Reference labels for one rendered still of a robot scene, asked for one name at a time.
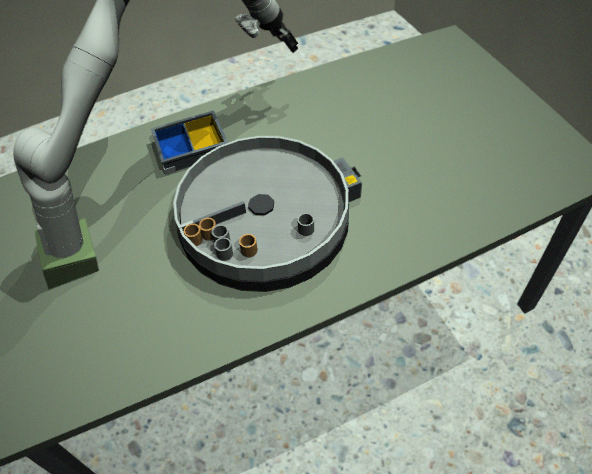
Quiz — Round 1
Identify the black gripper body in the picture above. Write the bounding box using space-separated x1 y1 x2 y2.
259 7 285 36

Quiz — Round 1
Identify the grey round turntable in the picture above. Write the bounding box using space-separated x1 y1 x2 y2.
174 136 362 292

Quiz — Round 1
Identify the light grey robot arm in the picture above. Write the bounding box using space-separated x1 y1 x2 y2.
13 0 279 258

